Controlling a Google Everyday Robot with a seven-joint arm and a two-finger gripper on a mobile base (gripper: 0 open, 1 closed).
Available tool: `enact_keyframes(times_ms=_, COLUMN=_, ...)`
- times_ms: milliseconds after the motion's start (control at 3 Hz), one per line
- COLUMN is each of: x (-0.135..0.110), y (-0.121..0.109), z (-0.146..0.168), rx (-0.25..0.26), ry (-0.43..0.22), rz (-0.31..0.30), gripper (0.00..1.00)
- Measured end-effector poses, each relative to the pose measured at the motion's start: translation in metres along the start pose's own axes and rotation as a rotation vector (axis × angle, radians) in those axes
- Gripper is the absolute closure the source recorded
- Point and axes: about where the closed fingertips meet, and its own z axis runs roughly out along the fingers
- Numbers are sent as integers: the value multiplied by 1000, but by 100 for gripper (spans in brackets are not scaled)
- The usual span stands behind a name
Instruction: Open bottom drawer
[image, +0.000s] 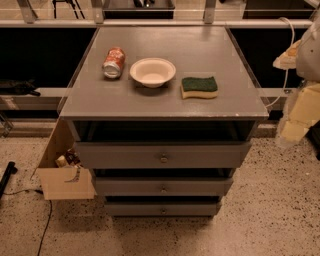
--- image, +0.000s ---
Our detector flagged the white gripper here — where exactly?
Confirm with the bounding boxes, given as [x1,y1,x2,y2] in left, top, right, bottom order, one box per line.
[279,82,320,143]

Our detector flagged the grey bottom drawer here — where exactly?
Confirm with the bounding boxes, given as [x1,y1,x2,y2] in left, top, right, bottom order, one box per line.
[106,203,221,216]

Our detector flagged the grey drawer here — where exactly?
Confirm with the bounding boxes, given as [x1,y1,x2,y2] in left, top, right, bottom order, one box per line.
[94,177,233,196]
[106,203,221,216]
[75,142,251,169]

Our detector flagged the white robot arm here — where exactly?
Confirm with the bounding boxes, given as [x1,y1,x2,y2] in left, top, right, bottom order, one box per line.
[273,19,320,146]

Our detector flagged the grey drawer cabinet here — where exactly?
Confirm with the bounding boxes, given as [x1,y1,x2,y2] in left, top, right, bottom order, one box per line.
[60,26,268,205]

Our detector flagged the grey middle drawer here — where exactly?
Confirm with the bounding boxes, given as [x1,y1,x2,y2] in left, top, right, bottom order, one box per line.
[94,177,233,196]

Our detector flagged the grey top drawer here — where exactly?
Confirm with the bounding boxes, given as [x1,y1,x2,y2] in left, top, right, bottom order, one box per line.
[75,142,251,169]

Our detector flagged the green yellow sponge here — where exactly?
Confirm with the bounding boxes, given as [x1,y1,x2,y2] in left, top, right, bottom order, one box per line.
[181,76,218,99]

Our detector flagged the white paper bowl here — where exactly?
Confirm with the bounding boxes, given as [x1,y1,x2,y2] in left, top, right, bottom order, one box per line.
[130,58,176,88]

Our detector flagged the orange soda can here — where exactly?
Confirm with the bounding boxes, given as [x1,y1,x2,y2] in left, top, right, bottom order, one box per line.
[102,47,126,79]

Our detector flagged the snack packets in box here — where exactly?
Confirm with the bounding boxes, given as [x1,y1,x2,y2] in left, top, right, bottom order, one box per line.
[55,148,81,168]

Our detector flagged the cardboard box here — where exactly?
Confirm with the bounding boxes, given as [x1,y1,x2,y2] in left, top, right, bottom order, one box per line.
[36,120,95,200]

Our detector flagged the black pole on floor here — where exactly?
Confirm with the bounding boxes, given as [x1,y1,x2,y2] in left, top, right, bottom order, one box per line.
[0,161,18,199]

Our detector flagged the white cable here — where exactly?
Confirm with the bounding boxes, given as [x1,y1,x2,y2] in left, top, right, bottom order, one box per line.
[265,16,297,109]

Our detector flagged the black floor cable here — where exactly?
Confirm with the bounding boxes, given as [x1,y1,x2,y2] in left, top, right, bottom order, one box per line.
[2,188,54,256]

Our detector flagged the metal frame rail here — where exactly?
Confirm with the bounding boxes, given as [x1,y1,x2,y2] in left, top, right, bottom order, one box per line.
[0,0,320,28]

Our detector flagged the black object on rail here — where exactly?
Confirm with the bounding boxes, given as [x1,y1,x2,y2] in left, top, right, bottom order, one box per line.
[0,79,41,97]

